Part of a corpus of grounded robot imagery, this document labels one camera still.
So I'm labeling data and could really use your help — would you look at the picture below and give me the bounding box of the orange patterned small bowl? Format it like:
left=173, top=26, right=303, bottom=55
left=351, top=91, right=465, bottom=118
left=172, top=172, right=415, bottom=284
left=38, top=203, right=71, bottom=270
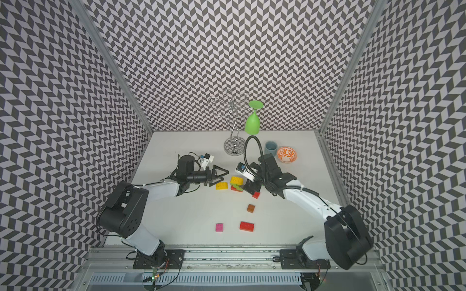
left=277, top=146, right=297, bottom=163

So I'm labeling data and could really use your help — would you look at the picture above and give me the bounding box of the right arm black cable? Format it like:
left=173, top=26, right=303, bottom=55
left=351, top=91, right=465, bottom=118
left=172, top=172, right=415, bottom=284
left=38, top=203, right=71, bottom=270
left=243, top=135, right=263, bottom=168

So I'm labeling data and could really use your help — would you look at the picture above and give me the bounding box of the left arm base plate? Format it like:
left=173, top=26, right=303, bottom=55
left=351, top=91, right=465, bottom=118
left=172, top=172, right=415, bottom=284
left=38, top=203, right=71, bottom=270
left=132, top=249, right=186, bottom=270

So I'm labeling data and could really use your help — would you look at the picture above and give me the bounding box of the white vent grille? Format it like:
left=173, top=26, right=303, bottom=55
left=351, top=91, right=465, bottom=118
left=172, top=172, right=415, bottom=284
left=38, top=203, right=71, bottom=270
left=89, top=272, right=302, bottom=286

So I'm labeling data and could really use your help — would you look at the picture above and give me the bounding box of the yellow long lego brick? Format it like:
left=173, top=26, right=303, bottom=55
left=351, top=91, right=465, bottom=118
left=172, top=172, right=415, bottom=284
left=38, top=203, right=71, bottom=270
left=230, top=177, right=244, bottom=186

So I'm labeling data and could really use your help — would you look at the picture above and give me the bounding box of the grey blue cup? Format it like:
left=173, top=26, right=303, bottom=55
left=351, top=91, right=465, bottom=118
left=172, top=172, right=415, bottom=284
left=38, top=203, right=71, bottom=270
left=264, top=141, right=278, bottom=156

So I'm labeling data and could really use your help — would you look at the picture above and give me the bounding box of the yellow curved lego brick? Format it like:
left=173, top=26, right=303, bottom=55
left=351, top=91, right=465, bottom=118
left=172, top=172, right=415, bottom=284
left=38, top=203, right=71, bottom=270
left=216, top=182, right=228, bottom=190

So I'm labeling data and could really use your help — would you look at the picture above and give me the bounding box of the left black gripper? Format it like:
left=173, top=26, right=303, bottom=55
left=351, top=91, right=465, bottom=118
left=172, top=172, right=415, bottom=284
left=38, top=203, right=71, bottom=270
left=188, top=165, right=229, bottom=187

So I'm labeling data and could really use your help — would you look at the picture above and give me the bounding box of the aluminium front rail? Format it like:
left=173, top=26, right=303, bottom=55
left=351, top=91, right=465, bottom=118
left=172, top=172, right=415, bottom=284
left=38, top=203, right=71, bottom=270
left=81, top=245, right=385, bottom=274

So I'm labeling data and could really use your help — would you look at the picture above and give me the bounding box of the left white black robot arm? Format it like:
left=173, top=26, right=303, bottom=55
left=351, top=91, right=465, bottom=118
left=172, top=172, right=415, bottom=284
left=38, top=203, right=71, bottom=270
left=97, top=155, right=229, bottom=257

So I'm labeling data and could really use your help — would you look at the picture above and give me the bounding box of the green plastic wine glass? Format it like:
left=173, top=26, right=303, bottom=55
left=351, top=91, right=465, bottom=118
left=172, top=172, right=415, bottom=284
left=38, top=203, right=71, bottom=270
left=245, top=100, right=264, bottom=135

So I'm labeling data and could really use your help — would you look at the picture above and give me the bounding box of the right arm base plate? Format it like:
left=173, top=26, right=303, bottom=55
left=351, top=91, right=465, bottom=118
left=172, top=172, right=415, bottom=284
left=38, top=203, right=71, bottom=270
left=279, top=249, right=331, bottom=270

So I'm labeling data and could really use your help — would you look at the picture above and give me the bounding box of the brown lego brick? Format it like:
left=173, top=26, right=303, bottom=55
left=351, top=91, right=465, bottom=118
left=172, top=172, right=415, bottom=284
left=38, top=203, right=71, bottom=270
left=246, top=204, right=256, bottom=213

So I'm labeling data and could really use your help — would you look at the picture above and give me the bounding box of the red long lego brick front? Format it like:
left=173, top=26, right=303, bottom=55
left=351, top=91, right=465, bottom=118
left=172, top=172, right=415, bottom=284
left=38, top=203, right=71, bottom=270
left=239, top=221, right=255, bottom=232

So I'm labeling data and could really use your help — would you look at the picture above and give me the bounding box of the red long lego brick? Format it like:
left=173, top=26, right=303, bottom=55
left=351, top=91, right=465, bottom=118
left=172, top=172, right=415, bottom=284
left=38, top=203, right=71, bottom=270
left=230, top=186, right=243, bottom=192
left=239, top=221, right=255, bottom=232

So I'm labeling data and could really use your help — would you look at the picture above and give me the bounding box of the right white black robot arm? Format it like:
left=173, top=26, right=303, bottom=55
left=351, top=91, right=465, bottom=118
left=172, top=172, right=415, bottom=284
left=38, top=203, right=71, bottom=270
left=235, top=154, right=374, bottom=270

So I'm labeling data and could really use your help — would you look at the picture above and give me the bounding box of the chrome mug tree stand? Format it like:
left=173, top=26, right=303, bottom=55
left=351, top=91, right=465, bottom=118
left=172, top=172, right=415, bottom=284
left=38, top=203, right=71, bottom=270
left=208, top=89, right=250, bottom=156

